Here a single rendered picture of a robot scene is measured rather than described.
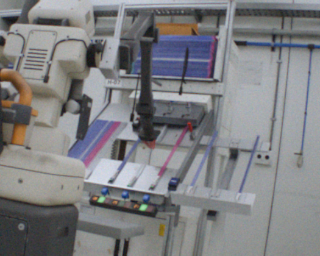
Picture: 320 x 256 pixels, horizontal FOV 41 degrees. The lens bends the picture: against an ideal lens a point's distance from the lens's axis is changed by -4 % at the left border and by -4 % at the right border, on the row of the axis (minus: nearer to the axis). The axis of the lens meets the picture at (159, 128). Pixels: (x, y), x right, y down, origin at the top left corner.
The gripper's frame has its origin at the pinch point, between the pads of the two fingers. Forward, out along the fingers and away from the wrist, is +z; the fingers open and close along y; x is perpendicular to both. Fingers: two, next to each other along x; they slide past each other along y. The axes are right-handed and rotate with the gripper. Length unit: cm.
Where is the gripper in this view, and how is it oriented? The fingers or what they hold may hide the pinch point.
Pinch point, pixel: (152, 147)
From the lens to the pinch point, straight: 227.3
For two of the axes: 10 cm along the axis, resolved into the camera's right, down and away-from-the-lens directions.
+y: -9.1, -0.9, 4.0
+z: 1.7, 8.1, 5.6
